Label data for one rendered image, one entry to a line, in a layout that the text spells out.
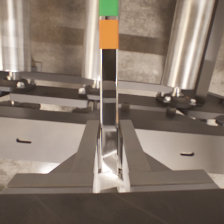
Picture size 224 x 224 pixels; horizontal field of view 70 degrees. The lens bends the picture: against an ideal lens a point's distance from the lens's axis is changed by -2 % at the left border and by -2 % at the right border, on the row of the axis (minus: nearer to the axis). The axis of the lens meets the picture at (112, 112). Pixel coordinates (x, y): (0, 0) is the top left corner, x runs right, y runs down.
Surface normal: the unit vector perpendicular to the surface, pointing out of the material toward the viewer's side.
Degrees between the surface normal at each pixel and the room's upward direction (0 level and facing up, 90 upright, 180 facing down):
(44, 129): 0
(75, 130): 0
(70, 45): 0
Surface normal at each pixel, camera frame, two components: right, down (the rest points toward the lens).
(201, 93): 0.03, 0.29
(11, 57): 0.45, 0.30
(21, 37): 0.82, 0.25
